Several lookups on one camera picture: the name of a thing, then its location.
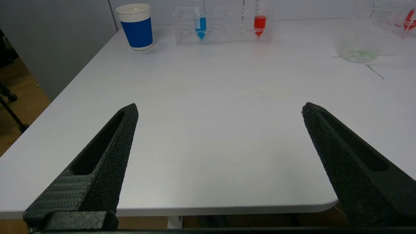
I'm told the test tube with blue pigment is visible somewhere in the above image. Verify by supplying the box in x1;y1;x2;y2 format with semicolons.
193;0;208;40

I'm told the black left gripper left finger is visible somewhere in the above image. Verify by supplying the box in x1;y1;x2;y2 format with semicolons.
23;103;139;230

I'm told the clear acrylic test tube rack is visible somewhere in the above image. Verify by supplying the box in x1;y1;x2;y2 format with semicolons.
386;0;416;39
173;5;274;46

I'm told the clear glass beaker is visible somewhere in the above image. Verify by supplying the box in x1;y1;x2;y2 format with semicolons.
337;0;404;64

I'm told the blue white paper cup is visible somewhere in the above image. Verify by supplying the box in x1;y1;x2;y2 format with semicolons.
116;3;154;51

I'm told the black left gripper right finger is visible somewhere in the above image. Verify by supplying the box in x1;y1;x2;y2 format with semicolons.
302;102;416;228

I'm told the test tube with red pigment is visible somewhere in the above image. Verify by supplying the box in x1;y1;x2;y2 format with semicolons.
253;0;268;37
403;9;416;33

